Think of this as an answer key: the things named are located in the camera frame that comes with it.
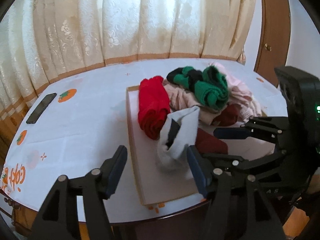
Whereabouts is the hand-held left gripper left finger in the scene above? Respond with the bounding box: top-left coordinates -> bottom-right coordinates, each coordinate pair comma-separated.
27,145 -> 128,240

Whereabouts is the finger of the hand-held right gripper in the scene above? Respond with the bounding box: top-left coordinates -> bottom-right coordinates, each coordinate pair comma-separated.
213,116 -> 292,145
200,151 -> 283,178

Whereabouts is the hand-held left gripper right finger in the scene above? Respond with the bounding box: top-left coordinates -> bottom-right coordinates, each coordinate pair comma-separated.
186,145 -> 287,240

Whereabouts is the dark red underwear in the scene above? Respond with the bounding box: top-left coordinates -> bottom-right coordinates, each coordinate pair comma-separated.
212,104 -> 242,127

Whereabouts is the red sock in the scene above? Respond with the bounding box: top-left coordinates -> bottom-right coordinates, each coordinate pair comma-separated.
195,127 -> 229,155

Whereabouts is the shallow cardboard tray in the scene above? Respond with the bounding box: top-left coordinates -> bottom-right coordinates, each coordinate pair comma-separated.
125,85 -> 275,207

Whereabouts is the beige pink sock pile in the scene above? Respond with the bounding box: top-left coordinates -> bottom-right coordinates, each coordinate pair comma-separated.
207,62 -> 263,120

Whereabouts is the white grey sock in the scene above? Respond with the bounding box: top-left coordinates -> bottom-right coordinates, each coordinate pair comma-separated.
155,106 -> 200,172

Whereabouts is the green black underwear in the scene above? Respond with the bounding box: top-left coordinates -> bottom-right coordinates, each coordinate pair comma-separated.
166,65 -> 229,110

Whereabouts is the bright red underwear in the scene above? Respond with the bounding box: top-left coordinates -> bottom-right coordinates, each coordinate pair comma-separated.
137,75 -> 172,140

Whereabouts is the white printed tablecloth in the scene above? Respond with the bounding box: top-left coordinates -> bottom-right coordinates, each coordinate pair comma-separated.
0,57 -> 289,224

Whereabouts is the brown wooden door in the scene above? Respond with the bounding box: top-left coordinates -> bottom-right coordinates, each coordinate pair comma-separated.
254,0 -> 290,88

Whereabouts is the black smartphone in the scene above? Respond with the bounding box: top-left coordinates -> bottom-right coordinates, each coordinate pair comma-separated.
26,92 -> 58,125

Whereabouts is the cream patterned curtain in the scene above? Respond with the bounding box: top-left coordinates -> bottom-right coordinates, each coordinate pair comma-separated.
0,0 -> 258,135

